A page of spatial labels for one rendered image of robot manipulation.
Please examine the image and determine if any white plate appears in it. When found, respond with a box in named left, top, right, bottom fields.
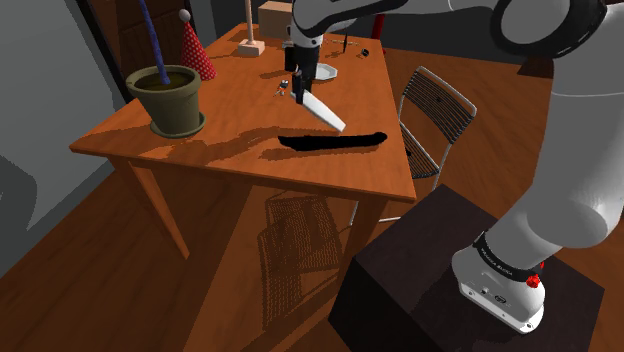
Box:
left=314, top=62, right=339, bottom=82

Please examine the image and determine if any tan cardboard box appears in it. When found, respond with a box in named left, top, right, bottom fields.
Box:
left=257, top=0, right=296, bottom=42

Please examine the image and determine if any pale wooden pole stand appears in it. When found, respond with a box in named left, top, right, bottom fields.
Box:
left=237, top=0, right=266, bottom=58

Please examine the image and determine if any white blade kitchen knife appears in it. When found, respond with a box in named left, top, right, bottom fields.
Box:
left=290, top=87, right=348, bottom=134

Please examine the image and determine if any wooden table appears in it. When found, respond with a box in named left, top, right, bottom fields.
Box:
left=69, top=21, right=418, bottom=261

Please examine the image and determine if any red dotted party hat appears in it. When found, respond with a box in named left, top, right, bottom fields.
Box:
left=177, top=8, right=219, bottom=83

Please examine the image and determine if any olive green flower pot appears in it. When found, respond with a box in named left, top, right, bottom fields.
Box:
left=125, top=64, right=207, bottom=140

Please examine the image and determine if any metal slatted folding chair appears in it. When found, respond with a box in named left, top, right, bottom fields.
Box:
left=347, top=65, right=478, bottom=226

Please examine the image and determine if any blue plant stem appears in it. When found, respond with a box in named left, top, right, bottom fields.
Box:
left=138, top=0, right=171, bottom=86

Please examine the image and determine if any dark robot stand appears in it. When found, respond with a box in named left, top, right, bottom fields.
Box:
left=327, top=183, right=606, bottom=352

